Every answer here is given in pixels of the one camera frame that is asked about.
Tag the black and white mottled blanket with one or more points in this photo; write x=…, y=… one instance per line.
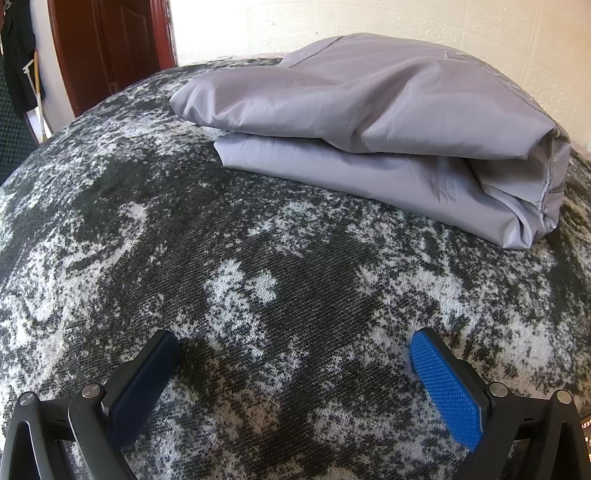
x=258, y=295

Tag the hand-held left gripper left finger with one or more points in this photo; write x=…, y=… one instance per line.
x=138, y=394

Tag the dark red wooden door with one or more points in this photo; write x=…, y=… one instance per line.
x=113, y=48

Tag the dark hanging garment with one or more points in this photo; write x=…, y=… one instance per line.
x=18, y=55

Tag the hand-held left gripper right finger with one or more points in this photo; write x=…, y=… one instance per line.
x=445, y=392

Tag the dark green patterned chair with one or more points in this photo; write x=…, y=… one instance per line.
x=13, y=134

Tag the grey garment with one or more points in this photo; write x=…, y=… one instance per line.
x=378, y=138

